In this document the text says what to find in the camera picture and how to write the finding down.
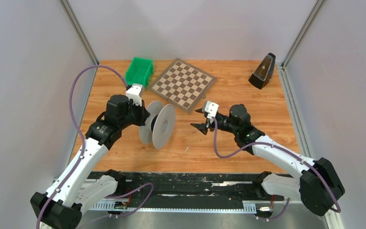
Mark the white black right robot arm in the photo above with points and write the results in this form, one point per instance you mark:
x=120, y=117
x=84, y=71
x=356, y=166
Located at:
x=314, y=182

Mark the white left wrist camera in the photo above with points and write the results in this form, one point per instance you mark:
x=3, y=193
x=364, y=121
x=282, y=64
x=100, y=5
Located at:
x=134, y=93

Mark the aluminium frame post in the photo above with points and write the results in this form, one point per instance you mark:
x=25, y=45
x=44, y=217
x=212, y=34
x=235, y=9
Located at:
x=304, y=29
x=79, y=31

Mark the green plastic bin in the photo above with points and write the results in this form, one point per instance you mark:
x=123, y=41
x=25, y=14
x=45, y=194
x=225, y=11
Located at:
x=139, y=71

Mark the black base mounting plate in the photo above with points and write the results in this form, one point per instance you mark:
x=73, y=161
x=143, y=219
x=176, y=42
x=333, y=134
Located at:
x=192, y=190

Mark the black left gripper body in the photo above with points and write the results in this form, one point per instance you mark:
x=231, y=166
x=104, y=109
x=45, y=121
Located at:
x=136, y=114

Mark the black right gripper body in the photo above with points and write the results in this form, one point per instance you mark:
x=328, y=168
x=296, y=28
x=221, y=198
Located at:
x=222, y=122

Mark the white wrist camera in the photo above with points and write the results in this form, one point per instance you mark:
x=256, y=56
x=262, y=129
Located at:
x=134, y=93
x=210, y=110

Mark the white perforated cable spool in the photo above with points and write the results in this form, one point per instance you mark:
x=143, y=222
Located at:
x=159, y=126

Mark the black wooden metronome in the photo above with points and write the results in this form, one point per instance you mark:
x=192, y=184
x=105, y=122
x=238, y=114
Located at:
x=264, y=72

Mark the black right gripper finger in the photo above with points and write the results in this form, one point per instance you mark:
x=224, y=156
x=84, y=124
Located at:
x=200, y=110
x=202, y=127

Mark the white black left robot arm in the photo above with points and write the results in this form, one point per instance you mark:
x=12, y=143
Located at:
x=63, y=204

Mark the right aluminium frame post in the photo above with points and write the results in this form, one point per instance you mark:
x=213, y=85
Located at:
x=304, y=29

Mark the wooden chessboard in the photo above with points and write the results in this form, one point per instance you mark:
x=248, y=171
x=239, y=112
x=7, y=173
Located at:
x=182, y=84

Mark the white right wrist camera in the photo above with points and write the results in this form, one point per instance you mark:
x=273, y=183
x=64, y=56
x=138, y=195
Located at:
x=210, y=110

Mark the left aluminium frame post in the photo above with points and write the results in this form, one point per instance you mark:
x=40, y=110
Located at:
x=79, y=31

